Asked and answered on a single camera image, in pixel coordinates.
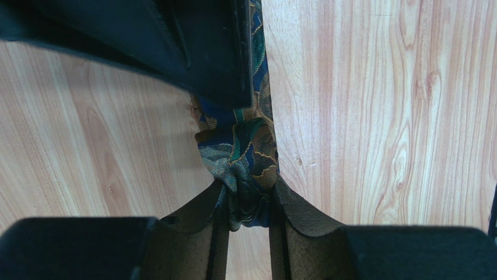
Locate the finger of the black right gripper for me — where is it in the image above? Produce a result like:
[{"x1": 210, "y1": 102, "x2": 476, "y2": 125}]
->
[{"x1": 1, "y1": 0, "x2": 253, "y2": 108}]

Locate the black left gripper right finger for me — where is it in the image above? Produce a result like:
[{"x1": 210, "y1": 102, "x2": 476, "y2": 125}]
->
[{"x1": 269, "y1": 178, "x2": 496, "y2": 279}]

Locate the blue brown floral tie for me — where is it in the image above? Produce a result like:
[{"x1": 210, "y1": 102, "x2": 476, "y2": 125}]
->
[{"x1": 191, "y1": 1, "x2": 279, "y2": 232}]

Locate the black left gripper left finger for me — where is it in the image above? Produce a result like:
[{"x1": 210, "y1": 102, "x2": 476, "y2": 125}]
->
[{"x1": 1, "y1": 181, "x2": 229, "y2": 279}]

